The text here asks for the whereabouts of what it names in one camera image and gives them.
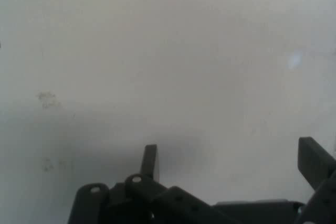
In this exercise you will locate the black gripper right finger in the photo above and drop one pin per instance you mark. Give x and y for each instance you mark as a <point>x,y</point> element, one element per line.
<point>309,155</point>

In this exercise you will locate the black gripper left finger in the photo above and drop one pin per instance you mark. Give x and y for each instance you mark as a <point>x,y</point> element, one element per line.
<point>147,197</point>

